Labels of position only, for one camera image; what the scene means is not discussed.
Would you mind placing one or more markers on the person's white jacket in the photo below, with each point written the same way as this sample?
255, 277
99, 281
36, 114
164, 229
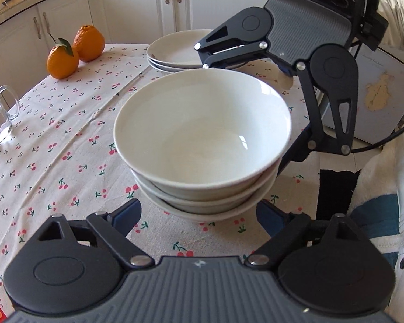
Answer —
390, 242

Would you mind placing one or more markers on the bumpy orange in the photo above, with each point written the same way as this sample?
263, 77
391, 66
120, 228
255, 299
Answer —
89, 43

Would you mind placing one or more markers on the plain white bowl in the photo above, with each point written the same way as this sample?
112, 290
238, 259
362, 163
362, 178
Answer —
202, 131

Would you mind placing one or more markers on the white appliance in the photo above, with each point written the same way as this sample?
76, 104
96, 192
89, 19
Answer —
373, 60

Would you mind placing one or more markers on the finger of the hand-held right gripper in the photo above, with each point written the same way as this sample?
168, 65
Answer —
294, 151
234, 57

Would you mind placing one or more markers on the cherry print tablecloth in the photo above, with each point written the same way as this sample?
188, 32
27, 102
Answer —
70, 175

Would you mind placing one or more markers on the white plate with fruit print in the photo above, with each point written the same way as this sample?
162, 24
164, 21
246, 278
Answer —
166, 70
161, 64
175, 47

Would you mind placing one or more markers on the orange with green leaf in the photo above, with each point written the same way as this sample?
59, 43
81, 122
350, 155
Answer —
62, 64

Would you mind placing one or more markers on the white kitchen cabinets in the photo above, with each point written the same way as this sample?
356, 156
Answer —
128, 10

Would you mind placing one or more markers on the white bowl with pink flowers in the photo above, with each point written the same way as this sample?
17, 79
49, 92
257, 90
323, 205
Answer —
205, 206
205, 217

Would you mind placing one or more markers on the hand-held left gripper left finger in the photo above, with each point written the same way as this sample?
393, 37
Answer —
126, 213

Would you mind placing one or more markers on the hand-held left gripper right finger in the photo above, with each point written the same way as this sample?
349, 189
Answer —
269, 217

